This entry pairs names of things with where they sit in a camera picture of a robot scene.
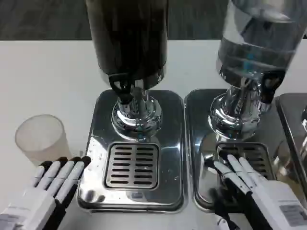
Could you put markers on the dark drink dispenser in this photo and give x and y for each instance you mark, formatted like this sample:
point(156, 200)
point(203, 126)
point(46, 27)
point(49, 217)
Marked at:
point(127, 36)

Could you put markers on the steel dispenser base tray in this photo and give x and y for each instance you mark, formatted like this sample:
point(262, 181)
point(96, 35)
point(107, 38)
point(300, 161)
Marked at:
point(168, 148)
point(199, 119)
point(292, 115)

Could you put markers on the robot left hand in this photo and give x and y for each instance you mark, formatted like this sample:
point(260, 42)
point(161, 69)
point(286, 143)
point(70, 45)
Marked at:
point(40, 194)

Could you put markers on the clear drink dispenser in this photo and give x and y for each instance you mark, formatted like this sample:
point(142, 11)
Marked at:
point(254, 55)

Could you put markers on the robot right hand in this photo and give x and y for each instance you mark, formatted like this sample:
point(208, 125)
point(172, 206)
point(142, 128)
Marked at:
point(266, 198)

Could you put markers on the clear ribbed glass cup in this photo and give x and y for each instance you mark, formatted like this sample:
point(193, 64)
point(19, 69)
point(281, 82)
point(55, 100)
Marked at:
point(36, 134)

